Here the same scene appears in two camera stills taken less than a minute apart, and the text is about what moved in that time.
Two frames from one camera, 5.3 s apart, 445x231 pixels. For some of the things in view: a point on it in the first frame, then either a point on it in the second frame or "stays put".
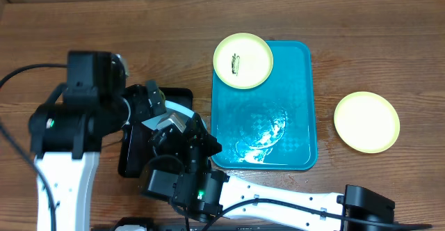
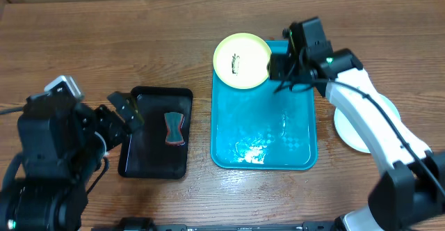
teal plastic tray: [274, 125] stays put
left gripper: [144, 110] to [103, 117]
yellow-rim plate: [243, 60] stays put
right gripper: [198, 130] to [278, 68]
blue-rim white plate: [172, 107] to [348, 135]
